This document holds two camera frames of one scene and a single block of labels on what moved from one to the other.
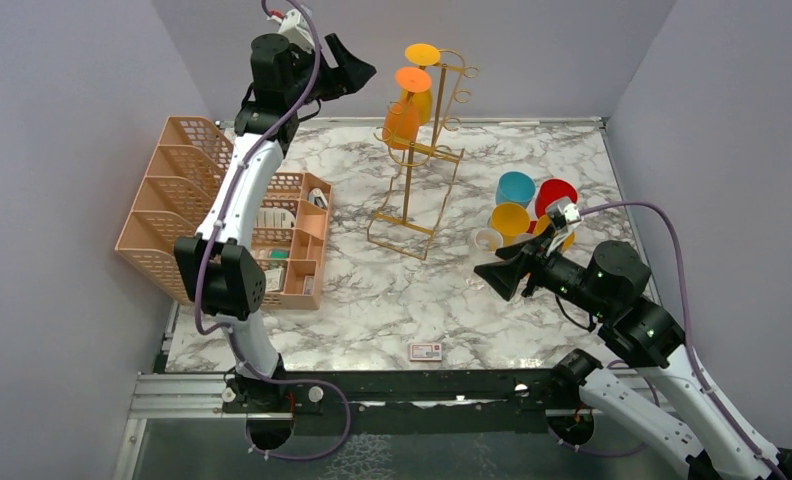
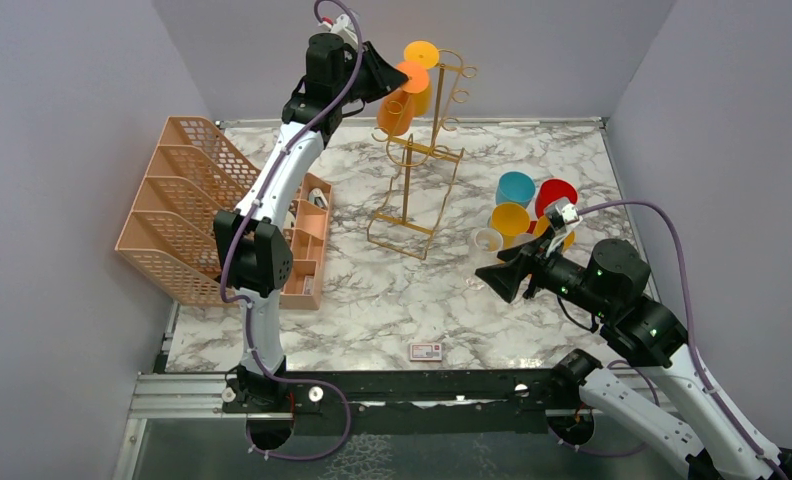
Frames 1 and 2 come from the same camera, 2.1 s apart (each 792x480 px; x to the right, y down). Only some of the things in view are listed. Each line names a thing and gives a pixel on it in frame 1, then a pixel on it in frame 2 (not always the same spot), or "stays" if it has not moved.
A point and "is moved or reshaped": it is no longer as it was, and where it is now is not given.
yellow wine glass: [423, 55] stays
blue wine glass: [514, 187] stays
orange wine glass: [401, 123] is moved or reshaped
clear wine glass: [485, 242] stays
